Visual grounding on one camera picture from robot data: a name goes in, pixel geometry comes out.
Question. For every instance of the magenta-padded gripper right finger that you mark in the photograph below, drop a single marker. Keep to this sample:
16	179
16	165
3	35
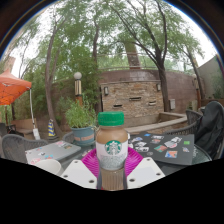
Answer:
146	171

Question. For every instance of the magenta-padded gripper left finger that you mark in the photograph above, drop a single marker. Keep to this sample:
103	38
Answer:
78	173

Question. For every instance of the green-capped coffee drink bottle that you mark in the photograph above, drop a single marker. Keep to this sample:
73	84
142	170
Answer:
112	146

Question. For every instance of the black laptop with stickers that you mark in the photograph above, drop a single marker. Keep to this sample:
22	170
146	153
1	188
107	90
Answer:
166	148

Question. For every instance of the grey laptop with stickers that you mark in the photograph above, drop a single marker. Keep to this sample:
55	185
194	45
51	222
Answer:
53	151

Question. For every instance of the green plant in teal pot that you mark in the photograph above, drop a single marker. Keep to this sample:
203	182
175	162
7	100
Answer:
82	135

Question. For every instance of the black bag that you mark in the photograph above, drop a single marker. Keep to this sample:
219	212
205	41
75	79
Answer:
211	130

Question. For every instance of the leaning grey-trunked tree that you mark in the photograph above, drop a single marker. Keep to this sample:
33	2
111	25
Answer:
50	100

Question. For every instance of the dark-trunked forked tree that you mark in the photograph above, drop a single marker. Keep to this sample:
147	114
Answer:
163	90

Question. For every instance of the orange patio umbrella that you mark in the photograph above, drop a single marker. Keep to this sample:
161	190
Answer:
13	88

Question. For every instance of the blue yellow striped post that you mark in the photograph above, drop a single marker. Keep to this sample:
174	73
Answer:
51	128

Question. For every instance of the grey wall box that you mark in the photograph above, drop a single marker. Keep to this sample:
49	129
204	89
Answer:
172	104

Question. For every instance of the globe-topped lamp post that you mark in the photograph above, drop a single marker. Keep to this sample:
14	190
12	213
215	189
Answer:
78	88

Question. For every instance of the black wall lamp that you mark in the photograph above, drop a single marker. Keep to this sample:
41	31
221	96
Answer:
106	91
158	87

